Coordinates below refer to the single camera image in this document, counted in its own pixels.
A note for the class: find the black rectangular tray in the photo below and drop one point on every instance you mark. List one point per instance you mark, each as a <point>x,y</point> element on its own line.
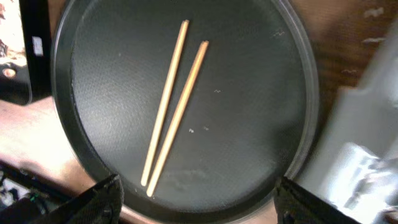
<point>15,84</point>

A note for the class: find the round black serving tray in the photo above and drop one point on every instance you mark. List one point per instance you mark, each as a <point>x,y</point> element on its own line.
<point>250,118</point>

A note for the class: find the pile of food scraps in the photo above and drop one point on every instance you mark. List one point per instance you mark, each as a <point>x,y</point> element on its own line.
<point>12,38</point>

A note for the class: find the grey dishwasher rack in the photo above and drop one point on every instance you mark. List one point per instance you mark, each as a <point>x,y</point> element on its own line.
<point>354,165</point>

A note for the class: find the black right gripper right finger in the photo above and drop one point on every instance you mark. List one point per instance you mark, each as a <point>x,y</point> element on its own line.
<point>295,205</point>

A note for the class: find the wooden chopstick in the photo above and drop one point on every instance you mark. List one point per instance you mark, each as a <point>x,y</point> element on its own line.
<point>177,117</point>
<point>164,102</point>

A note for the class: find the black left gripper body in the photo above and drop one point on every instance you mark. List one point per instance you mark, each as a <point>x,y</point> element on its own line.
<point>36,29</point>

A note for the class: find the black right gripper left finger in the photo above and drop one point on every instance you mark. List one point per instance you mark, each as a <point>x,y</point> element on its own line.
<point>102,203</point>

